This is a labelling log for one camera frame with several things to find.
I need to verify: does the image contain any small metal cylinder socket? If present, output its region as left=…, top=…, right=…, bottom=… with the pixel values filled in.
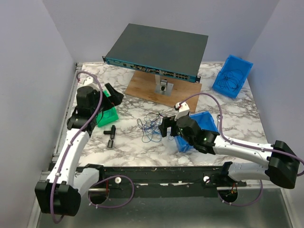
left=107, top=139, right=114, bottom=149

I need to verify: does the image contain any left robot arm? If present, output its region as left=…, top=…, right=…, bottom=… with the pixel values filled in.
left=35, top=83, right=124, bottom=216

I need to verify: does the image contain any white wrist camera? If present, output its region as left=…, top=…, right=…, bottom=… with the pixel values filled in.
left=174, top=102, right=190, bottom=121
left=79, top=76, right=100, bottom=91

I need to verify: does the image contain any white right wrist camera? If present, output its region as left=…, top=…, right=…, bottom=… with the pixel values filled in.
left=174, top=102, right=190, bottom=121

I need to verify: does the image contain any green plastic bin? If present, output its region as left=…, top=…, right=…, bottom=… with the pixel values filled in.
left=96, top=90, right=118, bottom=128

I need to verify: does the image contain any black T-shaped tool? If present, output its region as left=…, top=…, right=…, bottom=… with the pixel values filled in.
left=103, top=125, right=116, bottom=140

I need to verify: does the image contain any grey network switch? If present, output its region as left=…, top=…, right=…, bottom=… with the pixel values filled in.
left=103, top=24, right=208, bottom=83

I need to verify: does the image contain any grey metal bracket fixture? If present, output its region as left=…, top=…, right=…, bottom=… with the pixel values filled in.
left=155, top=75, right=173, bottom=96

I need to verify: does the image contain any light blue thin cable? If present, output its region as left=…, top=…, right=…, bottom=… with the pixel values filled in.
left=141, top=116, right=175, bottom=143

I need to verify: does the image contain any near blue plastic bin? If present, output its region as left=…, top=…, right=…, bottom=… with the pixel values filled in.
left=174, top=111, right=218, bottom=153

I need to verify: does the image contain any brown wooden board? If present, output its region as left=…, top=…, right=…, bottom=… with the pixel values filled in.
left=125, top=71, right=202, bottom=107

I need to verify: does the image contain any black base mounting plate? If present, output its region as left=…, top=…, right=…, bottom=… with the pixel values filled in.
left=86, top=164, right=246, bottom=200

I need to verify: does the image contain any far blue plastic bin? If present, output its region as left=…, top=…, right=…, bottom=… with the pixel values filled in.
left=212, top=55, right=253, bottom=99

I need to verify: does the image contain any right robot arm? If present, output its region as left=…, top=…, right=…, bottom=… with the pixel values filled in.
left=158, top=115, right=300, bottom=189

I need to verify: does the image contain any blue plastic bin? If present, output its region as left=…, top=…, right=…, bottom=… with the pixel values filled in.
left=174, top=111, right=218, bottom=153
left=212, top=55, right=253, bottom=99

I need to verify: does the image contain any aluminium frame rail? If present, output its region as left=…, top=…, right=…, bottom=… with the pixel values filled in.
left=26, top=62, right=292, bottom=228

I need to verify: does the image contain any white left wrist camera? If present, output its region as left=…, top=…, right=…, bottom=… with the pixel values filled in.
left=79, top=76, right=100, bottom=91

